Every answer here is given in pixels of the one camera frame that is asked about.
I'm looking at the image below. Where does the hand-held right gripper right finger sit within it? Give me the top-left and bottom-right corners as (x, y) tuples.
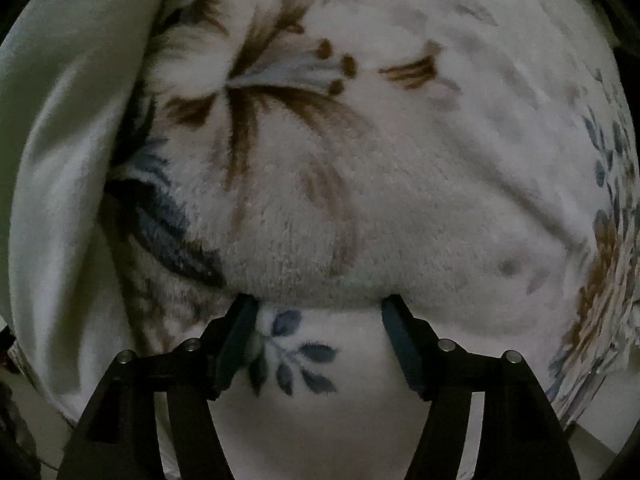
(381, 294), (581, 480)

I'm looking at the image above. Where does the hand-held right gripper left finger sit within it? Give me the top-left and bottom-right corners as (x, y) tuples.
(56, 294), (261, 480)

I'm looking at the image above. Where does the white garment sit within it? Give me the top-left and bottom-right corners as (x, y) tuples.
(0, 0), (188, 428)

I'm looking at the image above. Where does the floral fleece blanket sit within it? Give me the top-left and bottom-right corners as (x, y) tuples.
(97, 0), (640, 480)

